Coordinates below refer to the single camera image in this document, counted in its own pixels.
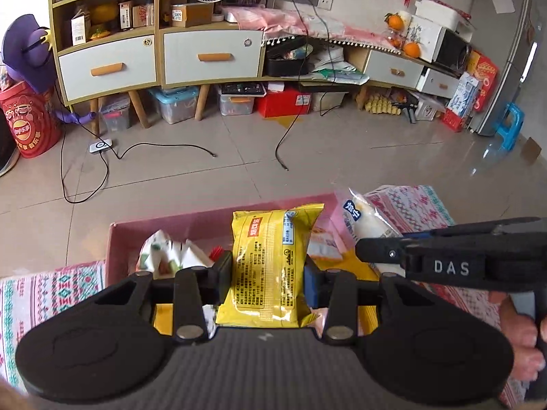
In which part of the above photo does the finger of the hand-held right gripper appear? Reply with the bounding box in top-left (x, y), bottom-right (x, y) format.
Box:
top-left (355, 237), bottom-right (408, 272)
top-left (404, 217), bottom-right (543, 241)

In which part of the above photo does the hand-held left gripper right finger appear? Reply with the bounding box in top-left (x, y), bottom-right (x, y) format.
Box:
top-left (303, 260), bottom-right (434, 346)

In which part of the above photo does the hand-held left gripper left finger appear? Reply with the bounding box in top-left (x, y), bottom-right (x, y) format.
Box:
top-left (98, 251), bottom-right (234, 346)

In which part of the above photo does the translucent white snack packet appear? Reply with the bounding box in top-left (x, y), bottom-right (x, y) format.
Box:
top-left (335, 187), bottom-right (404, 276)

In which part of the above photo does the yellow packet black print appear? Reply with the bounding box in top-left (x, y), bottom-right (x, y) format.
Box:
top-left (215, 204), bottom-right (324, 328)

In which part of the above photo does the white nut-print snack packet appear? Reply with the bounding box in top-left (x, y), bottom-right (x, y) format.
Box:
top-left (137, 230), bottom-right (216, 285)

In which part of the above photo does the pink cardboard box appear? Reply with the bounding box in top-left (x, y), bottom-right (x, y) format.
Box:
top-left (105, 194), bottom-right (381, 338)

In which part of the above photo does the plain yellow snack packet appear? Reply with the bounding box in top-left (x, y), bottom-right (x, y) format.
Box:
top-left (325, 258), bottom-right (381, 338)
top-left (153, 303), bottom-right (174, 336)

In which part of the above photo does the person's right hand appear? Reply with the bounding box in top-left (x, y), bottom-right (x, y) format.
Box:
top-left (499, 297), bottom-right (547, 383)

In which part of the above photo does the cardboard piece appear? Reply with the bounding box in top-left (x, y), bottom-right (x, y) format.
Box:
top-left (520, 137), bottom-right (543, 166)

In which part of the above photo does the small red carton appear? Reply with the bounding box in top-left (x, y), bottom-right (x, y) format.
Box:
top-left (441, 109), bottom-right (467, 133)

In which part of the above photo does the blue plastic stool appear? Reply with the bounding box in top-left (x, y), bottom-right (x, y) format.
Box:
top-left (495, 102), bottom-right (525, 151)

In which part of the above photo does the white printed carton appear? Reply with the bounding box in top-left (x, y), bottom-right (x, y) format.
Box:
top-left (414, 94), bottom-right (446, 121)

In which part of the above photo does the blue white carton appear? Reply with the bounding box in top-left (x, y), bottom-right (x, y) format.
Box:
top-left (446, 72), bottom-right (482, 121)

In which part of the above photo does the black hand tool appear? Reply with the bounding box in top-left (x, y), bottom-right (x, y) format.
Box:
top-left (391, 95), bottom-right (422, 124)

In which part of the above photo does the row of yellow packs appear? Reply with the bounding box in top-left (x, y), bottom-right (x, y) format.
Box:
top-left (363, 93), bottom-right (403, 116)

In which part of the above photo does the tall red carton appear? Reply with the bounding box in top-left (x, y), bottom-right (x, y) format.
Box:
top-left (468, 50), bottom-right (500, 112)

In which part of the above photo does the clear storage box blue lid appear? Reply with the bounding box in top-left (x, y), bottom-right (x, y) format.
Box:
top-left (149, 86), bottom-right (200, 125)

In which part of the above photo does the red box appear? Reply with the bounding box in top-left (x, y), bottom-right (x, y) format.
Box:
top-left (256, 86), bottom-right (312, 119)

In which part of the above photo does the low white wooden cabinet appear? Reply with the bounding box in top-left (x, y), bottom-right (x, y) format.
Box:
top-left (342, 45), bottom-right (464, 114)

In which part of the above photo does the patterned woven blanket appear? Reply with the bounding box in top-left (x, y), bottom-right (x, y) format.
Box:
top-left (0, 184), bottom-right (528, 408)

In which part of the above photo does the silver refrigerator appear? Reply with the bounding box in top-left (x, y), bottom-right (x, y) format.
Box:
top-left (469, 0), bottom-right (543, 137)

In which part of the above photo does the black flat case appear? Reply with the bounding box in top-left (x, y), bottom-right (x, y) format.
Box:
top-left (220, 82), bottom-right (268, 97)

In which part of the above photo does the small clear storage box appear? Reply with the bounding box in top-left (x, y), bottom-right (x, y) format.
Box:
top-left (100, 95), bottom-right (132, 133)

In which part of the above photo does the pile of papers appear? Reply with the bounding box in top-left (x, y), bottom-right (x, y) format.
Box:
top-left (308, 45), bottom-right (370, 85)

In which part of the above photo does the white printed box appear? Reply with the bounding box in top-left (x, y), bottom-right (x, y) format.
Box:
top-left (406, 15), bottom-right (445, 63)

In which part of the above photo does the black tray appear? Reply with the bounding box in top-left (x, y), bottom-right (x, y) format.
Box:
top-left (263, 40), bottom-right (315, 78)

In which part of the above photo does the white foam box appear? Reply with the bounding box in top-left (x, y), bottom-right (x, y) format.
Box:
top-left (414, 0), bottom-right (475, 30)

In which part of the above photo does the wooden shelf cabinet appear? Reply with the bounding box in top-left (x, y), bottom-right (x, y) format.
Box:
top-left (48, 0), bottom-right (268, 135)

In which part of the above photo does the red snack bucket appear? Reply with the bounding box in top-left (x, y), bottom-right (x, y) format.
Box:
top-left (0, 80), bottom-right (63, 160)

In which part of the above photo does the black bag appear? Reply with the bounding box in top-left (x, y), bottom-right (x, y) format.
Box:
top-left (0, 113), bottom-right (21, 178)

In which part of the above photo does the pink tablecloth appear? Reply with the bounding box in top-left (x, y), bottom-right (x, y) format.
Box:
top-left (221, 6), bottom-right (404, 54)

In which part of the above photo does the brown cardboard box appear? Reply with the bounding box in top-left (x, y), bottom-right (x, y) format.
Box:
top-left (171, 3), bottom-right (213, 27)

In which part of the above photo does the small orange carton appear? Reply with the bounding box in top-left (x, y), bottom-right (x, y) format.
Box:
top-left (132, 4), bottom-right (155, 28)

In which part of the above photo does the narrow red white carton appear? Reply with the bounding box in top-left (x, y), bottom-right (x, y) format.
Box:
top-left (118, 1), bottom-right (134, 31)

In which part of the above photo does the white dark small carton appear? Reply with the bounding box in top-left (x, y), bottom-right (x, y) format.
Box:
top-left (70, 9), bottom-right (92, 46)

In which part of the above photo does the yellow ornament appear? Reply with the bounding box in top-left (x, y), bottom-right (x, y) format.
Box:
top-left (88, 3), bottom-right (120, 41)

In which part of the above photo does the purple hat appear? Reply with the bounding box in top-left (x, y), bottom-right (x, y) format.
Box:
top-left (0, 14), bottom-right (58, 95)

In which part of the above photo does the black cable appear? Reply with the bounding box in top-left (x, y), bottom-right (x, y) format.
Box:
top-left (55, 83), bottom-right (217, 203)
top-left (275, 0), bottom-right (336, 172)

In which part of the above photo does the white drawer wooden handle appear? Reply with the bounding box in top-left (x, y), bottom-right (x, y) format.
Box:
top-left (163, 30), bottom-right (263, 86)
top-left (57, 35), bottom-right (158, 102)

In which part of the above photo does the purple toy handle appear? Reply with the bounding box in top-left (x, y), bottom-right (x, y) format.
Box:
top-left (55, 109), bottom-right (98, 125)

